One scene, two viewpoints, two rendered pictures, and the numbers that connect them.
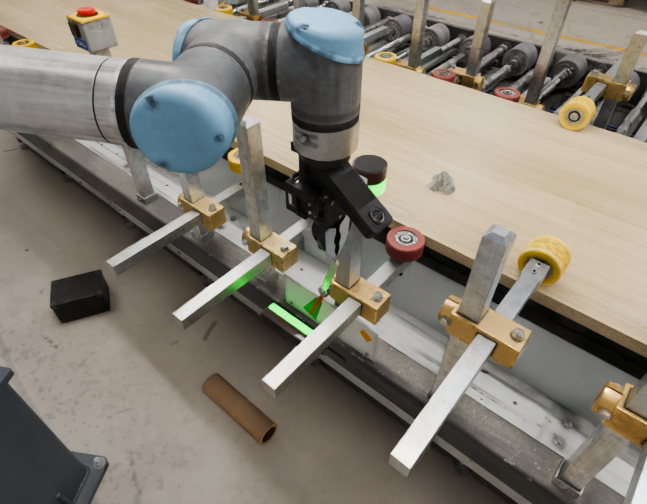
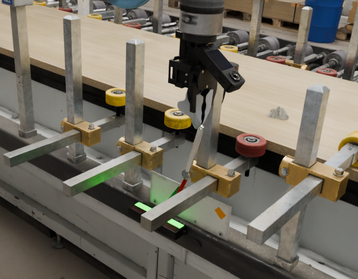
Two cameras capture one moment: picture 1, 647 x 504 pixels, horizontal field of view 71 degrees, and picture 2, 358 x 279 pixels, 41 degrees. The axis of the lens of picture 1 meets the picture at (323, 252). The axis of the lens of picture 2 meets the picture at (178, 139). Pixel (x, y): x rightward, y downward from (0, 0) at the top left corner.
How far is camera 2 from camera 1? 46 cm
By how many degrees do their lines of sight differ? 19
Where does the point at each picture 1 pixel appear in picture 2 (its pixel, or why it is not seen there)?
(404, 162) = (247, 102)
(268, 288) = (134, 193)
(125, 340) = not seen: outside the picture
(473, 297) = (304, 143)
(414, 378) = (261, 252)
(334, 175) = (205, 49)
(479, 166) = not seen: hidden behind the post
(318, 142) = (197, 20)
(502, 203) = (326, 126)
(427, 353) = not seen: hidden behind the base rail
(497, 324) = (323, 168)
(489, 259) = (312, 106)
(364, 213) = (226, 73)
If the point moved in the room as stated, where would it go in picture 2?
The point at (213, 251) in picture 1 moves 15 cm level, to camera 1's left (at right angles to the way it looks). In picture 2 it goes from (86, 169) to (37, 167)
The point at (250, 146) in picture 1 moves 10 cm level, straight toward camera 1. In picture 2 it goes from (136, 59) to (141, 71)
